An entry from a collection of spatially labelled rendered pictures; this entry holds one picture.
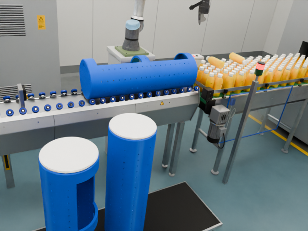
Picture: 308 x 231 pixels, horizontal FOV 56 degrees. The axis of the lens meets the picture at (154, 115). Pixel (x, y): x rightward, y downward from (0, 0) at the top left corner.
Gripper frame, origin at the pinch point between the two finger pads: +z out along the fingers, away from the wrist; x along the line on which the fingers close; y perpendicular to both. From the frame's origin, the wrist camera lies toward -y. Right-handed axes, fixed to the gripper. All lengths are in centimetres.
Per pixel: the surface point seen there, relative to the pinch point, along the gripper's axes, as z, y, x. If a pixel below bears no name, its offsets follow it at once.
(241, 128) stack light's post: 83, 47, -20
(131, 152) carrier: 47, -14, -129
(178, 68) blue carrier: 26, -7, -43
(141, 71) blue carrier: 23, -30, -65
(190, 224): 131, 18, -95
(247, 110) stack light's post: 66, 49, -20
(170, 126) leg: 91, -17, -21
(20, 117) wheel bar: 40, -91, -122
